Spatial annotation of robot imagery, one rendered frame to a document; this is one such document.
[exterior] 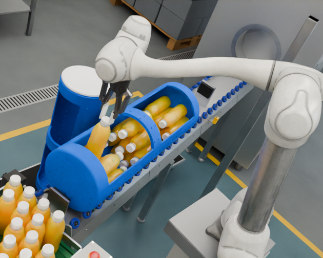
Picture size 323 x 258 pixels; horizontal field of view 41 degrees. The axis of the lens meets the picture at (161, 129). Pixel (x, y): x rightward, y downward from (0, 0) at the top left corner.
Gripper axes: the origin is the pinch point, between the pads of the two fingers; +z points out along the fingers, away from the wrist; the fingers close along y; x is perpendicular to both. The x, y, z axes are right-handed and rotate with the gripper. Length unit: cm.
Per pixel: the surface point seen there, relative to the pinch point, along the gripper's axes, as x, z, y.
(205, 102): -115, 41, -4
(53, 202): 19.3, 38.5, 0.5
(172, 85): -68, 15, 5
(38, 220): 37.6, 26.5, -7.2
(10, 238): 49, 27, -6
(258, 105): -128, 30, -32
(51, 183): 14.0, 36.5, 7.3
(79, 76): -52, 34, 51
